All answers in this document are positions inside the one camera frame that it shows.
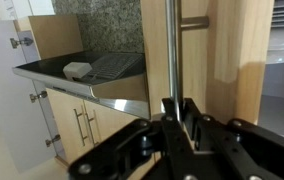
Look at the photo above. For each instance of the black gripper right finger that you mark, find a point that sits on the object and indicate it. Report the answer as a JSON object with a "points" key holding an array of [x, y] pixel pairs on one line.
{"points": [[190, 115]]}

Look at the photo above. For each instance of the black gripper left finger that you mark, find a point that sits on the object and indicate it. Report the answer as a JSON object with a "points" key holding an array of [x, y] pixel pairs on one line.
{"points": [[169, 108]]}

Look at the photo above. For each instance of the wooden cabinet door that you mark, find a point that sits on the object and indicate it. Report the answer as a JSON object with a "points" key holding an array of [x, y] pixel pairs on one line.
{"points": [[222, 66]]}

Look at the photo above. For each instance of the steel door handle bar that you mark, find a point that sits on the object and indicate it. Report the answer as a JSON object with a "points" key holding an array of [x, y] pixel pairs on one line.
{"points": [[175, 25]]}

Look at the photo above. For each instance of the white open cabinet door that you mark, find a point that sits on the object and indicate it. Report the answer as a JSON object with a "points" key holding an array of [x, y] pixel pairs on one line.
{"points": [[22, 122]]}

